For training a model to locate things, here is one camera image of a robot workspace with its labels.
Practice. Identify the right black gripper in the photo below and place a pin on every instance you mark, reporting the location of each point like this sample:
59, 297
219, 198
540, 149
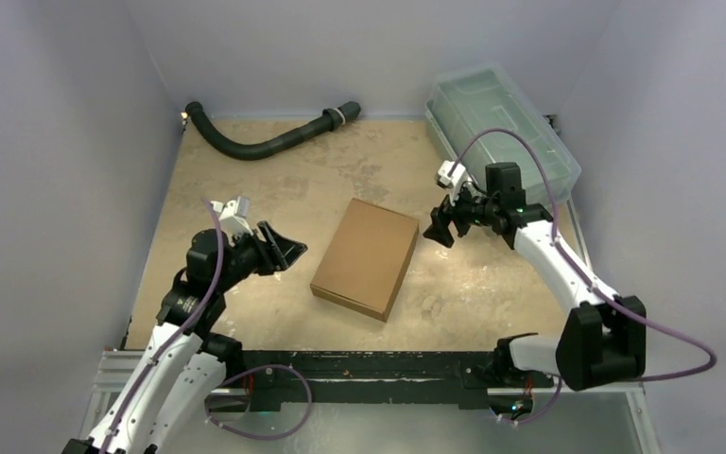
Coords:
457, 214

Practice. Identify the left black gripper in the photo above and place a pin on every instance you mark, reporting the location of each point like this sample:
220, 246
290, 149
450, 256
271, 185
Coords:
285, 251

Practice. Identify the brown cardboard box sheet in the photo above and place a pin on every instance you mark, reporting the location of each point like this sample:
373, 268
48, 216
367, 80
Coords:
365, 263

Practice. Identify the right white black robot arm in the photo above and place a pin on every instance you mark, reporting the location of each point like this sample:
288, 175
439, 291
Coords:
604, 338

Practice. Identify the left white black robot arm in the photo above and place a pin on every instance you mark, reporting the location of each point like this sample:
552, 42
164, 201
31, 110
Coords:
184, 360

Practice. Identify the clear plastic storage bin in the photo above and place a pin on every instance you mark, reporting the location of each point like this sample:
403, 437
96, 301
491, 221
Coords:
466, 102

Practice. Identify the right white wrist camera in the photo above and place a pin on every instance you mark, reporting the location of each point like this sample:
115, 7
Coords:
454, 179

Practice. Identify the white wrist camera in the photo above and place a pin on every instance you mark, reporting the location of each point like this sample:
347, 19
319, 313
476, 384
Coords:
232, 216
454, 179

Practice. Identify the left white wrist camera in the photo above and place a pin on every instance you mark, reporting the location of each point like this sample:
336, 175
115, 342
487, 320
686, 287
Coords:
232, 216

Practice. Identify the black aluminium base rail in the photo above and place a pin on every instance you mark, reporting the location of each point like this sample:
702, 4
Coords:
271, 378

